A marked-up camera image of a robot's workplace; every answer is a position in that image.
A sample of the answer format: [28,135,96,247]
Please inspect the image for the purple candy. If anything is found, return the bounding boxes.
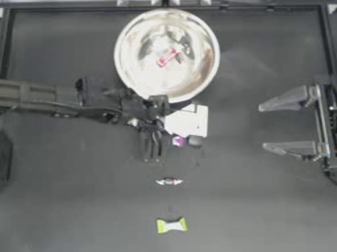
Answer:
[171,134,187,148]

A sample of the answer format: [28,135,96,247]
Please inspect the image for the green white candy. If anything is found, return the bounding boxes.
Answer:
[155,217,190,234]

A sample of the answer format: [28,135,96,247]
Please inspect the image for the steel bowl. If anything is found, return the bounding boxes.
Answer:
[114,7,221,105]

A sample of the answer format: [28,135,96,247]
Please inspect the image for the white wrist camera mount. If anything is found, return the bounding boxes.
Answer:
[163,103,211,139]

